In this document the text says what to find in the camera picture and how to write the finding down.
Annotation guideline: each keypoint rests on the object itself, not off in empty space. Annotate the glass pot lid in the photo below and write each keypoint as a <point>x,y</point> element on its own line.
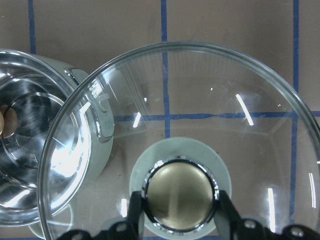
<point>192,119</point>

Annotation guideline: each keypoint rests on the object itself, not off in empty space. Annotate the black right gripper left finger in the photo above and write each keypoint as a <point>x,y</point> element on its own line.
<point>127,229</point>

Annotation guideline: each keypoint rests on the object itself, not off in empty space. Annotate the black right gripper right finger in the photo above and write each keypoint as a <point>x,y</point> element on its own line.
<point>235,227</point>

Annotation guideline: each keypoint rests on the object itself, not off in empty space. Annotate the brown paper table mat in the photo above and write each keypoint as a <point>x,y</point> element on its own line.
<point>283,34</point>

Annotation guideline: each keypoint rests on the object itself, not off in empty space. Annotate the brown egg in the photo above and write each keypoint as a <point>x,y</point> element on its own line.
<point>8,121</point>

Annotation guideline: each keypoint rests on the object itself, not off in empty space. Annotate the pale green electric pot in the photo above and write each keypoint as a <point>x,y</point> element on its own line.
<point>62,142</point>

